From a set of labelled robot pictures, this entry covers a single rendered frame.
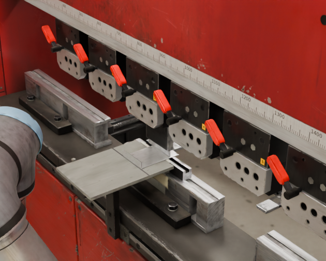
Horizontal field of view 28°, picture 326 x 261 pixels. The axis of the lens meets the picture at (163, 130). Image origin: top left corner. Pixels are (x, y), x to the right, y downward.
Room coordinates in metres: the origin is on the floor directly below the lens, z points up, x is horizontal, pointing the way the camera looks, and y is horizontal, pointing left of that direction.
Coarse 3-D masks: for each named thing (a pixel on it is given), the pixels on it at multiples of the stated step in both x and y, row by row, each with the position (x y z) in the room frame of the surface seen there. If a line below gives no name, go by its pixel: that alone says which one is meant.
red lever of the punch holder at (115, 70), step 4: (112, 68) 1.63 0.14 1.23; (116, 68) 1.63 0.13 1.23; (112, 72) 1.63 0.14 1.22; (116, 72) 1.62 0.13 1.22; (120, 72) 1.62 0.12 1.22; (116, 76) 1.61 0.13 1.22; (120, 76) 1.61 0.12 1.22; (116, 80) 1.61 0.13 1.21; (120, 80) 1.60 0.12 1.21; (124, 80) 1.61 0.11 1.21; (120, 84) 1.60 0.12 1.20; (124, 84) 1.60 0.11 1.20; (124, 88) 1.59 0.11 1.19; (124, 92) 1.58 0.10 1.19; (128, 92) 1.58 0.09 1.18; (132, 92) 1.59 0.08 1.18; (124, 96) 1.58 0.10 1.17
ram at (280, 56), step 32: (32, 0) 2.09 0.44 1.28; (64, 0) 1.91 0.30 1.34; (96, 0) 1.76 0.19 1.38; (128, 0) 1.63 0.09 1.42; (160, 0) 1.52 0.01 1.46; (192, 0) 1.43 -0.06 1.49; (224, 0) 1.34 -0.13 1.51; (256, 0) 1.27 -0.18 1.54; (288, 0) 1.20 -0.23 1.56; (320, 0) 1.14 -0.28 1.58; (96, 32) 1.77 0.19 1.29; (128, 32) 1.64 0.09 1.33; (160, 32) 1.52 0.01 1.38; (192, 32) 1.42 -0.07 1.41; (224, 32) 1.34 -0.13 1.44; (256, 32) 1.26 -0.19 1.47; (288, 32) 1.19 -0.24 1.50; (320, 32) 1.13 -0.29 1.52; (160, 64) 1.52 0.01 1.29; (192, 64) 1.42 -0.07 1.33; (224, 64) 1.33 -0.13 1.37; (256, 64) 1.26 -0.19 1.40; (288, 64) 1.19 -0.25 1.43; (320, 64) 1.12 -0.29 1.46; (256, 96) 1.25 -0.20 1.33; (288, 96) 1.18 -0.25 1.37; (320, 96) 1.12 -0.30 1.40; (320, 128) 1.11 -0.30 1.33; (320, 160) 1.10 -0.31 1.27
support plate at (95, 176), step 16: (128, 144) 1.62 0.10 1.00; (80, 160) 1.53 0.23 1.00; (96, 160) 1.53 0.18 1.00; (112, 160) 1.54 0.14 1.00; (64, 176) 1.46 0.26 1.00; (80, 176) 1.45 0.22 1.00; (96, 176) 1.45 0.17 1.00; (112, 176) 1.45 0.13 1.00; (128, 176) 1.45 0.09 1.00; (144, 176) 1.45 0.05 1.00; (96, 192) 1.38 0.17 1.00; (112, 192) 1.39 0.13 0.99
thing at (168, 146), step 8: (152, 128) 1.60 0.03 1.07; (160, 128) 1.57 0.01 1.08; (168, 128) 1.55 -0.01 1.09; (152, 136) 1.60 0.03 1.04; (160, 136) 1.57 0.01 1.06; (168, 136) 1.55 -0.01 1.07; (152, 144) 1.62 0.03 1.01; (160, 144) 1.57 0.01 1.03; (168, 144) 1.55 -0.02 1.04; (168, 152) 1.56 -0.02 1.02
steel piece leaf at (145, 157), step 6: (144, 150) 1.59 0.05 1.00; (150, 150) 1.59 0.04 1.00; (156, 150) 1.59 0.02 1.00; (126, 156) 1.54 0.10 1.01; (132, 156) 1.52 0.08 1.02; (138, 156) 1.55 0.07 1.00; (144, 156) 1.55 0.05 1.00; (150, 156) 1.55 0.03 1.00; (156, 156) 1.55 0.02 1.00; (162, 156) 1.55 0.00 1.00; (168, 156) 1.56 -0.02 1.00; (132, 162) 1.52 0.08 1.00; (138, 162) 1.50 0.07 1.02; (144, 162) 1.52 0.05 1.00; (150, 162) 1.52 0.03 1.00; (156, 162) 1.52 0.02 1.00
